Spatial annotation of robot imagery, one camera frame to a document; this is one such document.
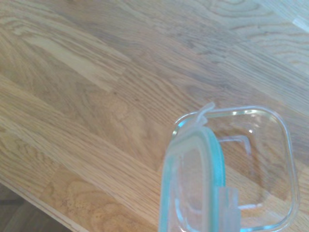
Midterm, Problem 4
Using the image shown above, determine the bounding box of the clear lid with teal seal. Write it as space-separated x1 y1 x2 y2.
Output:
158 102 242 232

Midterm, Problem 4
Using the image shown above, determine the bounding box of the clear glass food container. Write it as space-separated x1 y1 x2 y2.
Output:
173 105 300 230

